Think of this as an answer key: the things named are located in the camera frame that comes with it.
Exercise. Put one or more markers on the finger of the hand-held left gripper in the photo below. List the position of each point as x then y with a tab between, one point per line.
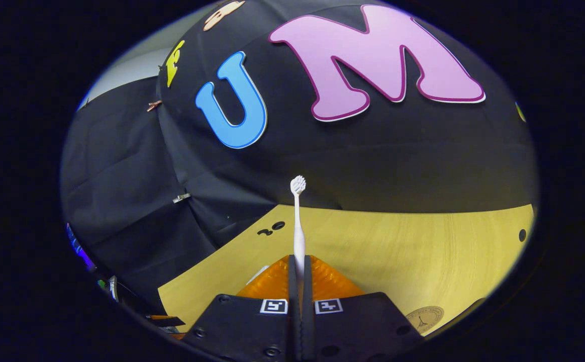
167	321

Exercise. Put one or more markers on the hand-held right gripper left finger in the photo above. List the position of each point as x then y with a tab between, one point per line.
242	327

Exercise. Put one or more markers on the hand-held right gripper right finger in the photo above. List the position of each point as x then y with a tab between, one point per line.
363	327

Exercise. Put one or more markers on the white toothpaste tube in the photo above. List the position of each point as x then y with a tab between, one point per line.
256	275

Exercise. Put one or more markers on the round cork coaster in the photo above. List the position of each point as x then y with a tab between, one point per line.
425	319

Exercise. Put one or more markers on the pale pink toothbrush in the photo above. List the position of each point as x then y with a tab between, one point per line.
298	236

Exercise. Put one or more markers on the light wooden desktop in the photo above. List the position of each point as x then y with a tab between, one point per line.
398	251

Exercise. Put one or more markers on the white clip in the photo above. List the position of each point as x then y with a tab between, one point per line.
181	197

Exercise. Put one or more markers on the black backdrop cloth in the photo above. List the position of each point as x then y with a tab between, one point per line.
373	161

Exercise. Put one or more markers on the copper clip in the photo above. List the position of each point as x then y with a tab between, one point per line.
154	105

